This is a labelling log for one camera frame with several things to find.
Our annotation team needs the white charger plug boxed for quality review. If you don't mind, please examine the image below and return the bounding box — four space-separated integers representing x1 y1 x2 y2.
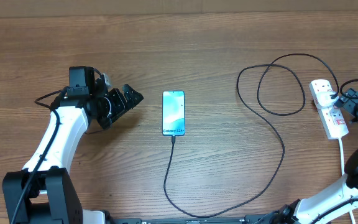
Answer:
313 91 339 110

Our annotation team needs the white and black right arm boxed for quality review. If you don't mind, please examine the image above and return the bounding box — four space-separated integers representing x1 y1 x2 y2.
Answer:
270 149 358 223

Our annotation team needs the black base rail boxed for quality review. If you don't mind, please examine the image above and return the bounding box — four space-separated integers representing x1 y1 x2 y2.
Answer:
106 211 278 224

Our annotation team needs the white power strip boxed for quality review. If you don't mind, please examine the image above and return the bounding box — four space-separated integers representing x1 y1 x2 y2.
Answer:
309 79 349 139

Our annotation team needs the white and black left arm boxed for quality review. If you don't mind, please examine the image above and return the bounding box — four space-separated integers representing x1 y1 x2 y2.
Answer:
2 66 144 223

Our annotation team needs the white power strip cord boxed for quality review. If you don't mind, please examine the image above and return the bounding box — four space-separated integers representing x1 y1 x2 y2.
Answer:
337 138 357 224

